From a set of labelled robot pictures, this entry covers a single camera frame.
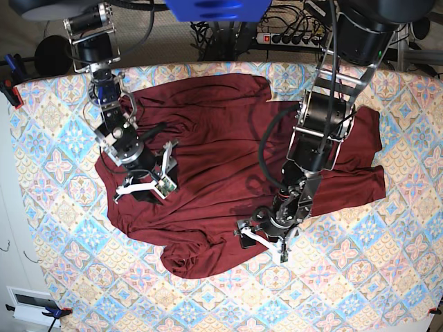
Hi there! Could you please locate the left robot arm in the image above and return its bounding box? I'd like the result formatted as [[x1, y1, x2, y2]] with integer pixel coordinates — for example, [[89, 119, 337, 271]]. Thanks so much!
[[234, 1, 405, 254]]

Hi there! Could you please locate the white power strip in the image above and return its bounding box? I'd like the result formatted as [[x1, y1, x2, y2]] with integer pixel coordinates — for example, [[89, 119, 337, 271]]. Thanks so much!
[[255, 33, 323, 48]]

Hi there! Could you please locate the patterned tile tablecloth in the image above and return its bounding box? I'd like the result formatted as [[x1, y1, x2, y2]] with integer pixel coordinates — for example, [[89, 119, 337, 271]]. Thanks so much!
[[1, 71, 442, 331]]

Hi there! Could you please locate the blue orange clamp upper left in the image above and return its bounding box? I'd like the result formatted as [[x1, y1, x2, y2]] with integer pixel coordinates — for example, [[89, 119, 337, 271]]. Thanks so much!
[[1, 53, 25, 109]]

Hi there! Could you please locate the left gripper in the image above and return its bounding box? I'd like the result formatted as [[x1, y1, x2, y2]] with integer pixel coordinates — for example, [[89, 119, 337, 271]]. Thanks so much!
[[239, 206, 300, 248]]

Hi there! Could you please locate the dark red t-shirt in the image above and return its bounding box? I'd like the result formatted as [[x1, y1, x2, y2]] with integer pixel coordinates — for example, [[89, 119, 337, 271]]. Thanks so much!
[[95, 73, 386, 279]]

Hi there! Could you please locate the white wall outlet box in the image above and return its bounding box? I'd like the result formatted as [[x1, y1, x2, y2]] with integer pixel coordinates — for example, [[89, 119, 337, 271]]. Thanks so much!
[[6, 286, 57, 327]]

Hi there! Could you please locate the blue orange clamp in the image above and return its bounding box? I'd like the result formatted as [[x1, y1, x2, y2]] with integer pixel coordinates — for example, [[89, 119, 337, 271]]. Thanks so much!
[[5, 304, 73, 331], [1, 53, 25, 109]]

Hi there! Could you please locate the blue orange clamp lower left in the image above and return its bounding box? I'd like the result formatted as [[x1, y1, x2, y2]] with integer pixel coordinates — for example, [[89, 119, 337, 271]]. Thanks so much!
[[5, 304, 73, 331]]

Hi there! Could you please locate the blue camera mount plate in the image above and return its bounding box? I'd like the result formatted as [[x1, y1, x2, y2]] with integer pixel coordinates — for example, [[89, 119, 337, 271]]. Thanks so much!
[[165, 0, 271, 23]]

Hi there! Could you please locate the orange clamp lower right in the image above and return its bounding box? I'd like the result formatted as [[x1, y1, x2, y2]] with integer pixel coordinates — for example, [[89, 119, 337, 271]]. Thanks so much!
[[428, 308, 442, 315]]

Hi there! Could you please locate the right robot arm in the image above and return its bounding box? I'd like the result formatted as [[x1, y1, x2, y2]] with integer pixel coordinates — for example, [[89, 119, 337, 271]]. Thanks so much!
[[64, 2, 167, 204]]

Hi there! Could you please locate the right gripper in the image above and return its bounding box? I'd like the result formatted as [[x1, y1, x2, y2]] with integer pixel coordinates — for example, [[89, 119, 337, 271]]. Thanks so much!
[[95, 122, 163, 205]]

